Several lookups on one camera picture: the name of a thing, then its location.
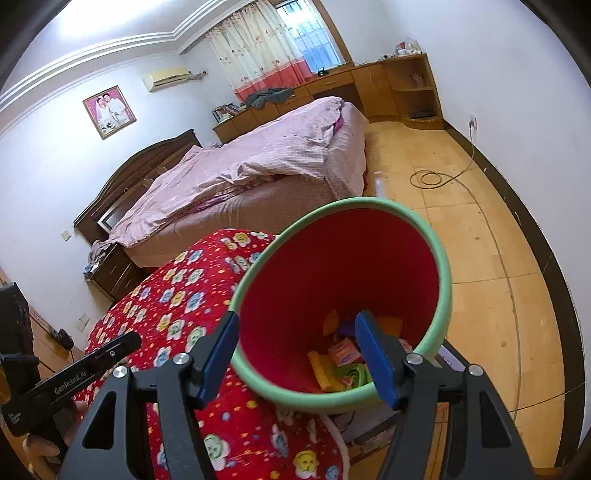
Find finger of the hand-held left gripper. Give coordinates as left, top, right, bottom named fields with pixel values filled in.
left=0, top=331, right=143, bottom=437

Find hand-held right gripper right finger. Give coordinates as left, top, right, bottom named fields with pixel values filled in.
left=355, top=311, right=536, bottom=480

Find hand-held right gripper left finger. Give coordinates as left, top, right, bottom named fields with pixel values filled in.
left=60, top=313, right=241, bottom=480

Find green snack packet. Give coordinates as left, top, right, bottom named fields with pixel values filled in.
left=333, top=364, right=374, bottom=391

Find red bin with green rim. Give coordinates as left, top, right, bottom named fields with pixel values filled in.
left=229, top=197, right=452, bottom=415

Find person's left hand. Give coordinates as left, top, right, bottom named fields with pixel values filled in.
left=21, top=401, right=88, bottom=469

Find black power strip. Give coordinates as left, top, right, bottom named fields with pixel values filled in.
left=46, top=327, right=75, bottom=349

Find red smiley flower blanket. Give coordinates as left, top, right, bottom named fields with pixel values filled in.
left=74, top=228, right=352, bottom=480

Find crumpled grey clothes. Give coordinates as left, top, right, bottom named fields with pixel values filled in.
left=83, top=239, right=114, bottom=278

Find dark wooden nightstand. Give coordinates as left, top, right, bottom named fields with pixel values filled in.
left=83, top=242, right=153, bottom=301

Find dark wooden bed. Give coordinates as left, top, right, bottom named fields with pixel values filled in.
left=74, top=96, right=370, bottom=268

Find pink bed with quilt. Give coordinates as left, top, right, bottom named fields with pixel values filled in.
left=108, top=97, right=370, bottom=247

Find dark green clothes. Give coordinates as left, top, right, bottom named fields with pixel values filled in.
left=244, top=86, right=295, bottom=110

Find light wooden cabinet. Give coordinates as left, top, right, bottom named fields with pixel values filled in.
left=212, top=53, right=445, bottom=144

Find white and red curtain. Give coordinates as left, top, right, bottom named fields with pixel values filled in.
left=206, top=0, right=309, bottom=103

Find barred window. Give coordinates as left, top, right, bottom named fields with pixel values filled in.
left=276, top=0, right=345, bottom=72

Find framed wall photo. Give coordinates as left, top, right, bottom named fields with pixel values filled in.
left=83, top=85, right=137, bottom=140

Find thin floor cable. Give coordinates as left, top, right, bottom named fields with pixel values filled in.
left=409, top=124, right=527, bottom=414

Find wall air conditioner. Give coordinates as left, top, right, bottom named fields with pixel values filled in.
left=141, top=68, right=191, bottom=92

